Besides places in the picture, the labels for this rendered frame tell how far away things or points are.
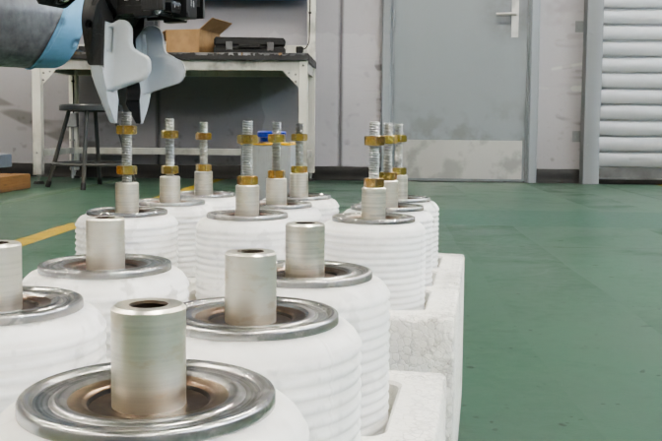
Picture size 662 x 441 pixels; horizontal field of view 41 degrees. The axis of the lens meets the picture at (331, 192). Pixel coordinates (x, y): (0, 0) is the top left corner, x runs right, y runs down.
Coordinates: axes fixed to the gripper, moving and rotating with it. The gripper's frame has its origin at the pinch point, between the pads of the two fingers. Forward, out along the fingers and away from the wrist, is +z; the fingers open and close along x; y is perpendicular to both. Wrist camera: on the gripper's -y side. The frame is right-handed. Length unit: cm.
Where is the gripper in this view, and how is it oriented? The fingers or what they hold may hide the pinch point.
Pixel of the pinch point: (120, 108)
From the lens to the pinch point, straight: 87.3
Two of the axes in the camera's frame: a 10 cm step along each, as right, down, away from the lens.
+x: 3.9, -0.6, 9.2
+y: 9.2, 0.4, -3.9
